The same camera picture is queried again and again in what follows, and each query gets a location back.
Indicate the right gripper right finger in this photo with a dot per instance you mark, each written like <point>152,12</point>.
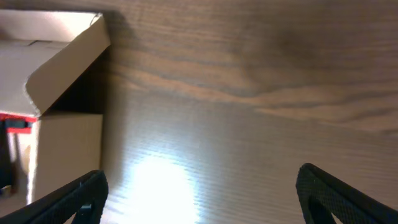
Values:
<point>324,198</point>

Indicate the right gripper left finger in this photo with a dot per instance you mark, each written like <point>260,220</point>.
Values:
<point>82,199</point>

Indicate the red utility knife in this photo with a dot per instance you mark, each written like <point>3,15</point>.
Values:
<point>17,124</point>

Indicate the cardboard box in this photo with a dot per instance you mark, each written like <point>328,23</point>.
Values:
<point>42,54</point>

